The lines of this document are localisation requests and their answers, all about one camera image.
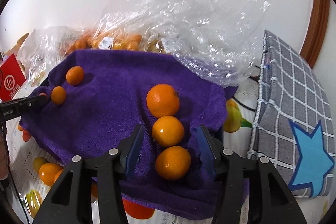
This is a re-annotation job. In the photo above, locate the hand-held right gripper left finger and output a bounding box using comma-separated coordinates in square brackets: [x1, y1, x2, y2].
[31, 124, 145, 224]

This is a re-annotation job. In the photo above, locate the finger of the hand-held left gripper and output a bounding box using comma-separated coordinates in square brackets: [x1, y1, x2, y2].
[15, 94, 49, 113]

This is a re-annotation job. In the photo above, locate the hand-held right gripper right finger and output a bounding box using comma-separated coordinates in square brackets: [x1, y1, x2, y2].
[196, 124, 307, 224]

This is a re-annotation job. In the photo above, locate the small mandarin orange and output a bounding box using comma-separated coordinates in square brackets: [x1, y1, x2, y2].
[51, 86, 67, 105]
[66, 66, 85, 86]

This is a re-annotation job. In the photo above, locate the purple towel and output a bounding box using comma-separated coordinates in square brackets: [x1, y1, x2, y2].
[18, 49, 250, 222]

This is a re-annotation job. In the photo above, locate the pile of bagged tan fruits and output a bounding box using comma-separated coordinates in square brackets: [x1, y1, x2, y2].
[143, 38, 174, 55]

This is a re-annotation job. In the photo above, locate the person's left hand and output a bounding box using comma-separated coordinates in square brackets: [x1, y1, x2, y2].
[0, 132, 9, 180]

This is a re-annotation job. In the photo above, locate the red paper bag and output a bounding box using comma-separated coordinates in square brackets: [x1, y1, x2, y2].
[0, 54, 27, 102]

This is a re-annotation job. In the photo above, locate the small clear plastic bag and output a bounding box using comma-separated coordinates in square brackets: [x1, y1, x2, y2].
[20, 26, 92, 86]

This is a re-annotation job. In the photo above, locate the small tan round fruit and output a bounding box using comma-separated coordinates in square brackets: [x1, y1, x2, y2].
[33, 156, 49, 169]

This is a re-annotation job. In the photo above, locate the grey checked bag blue star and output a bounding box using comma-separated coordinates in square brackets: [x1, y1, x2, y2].
[247, 29, 332, 198]

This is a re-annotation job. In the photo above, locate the pile of bagged mandarins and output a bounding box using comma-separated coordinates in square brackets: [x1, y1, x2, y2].
[60, 30, 143, 55]

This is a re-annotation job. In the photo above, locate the crumpled clear plastic bag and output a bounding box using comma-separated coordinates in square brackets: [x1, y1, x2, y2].
[94, 0, 272, 86]

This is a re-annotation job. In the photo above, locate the fruit print tablecloth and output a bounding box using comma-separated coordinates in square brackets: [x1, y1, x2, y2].
[5, 77, 334, 224]

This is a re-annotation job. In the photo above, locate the black cable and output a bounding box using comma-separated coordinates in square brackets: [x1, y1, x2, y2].
[230, 74, 263, 111]

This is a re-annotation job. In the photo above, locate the brown wooden door frame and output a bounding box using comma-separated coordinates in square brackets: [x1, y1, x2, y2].
[299, 0, 331, 68]

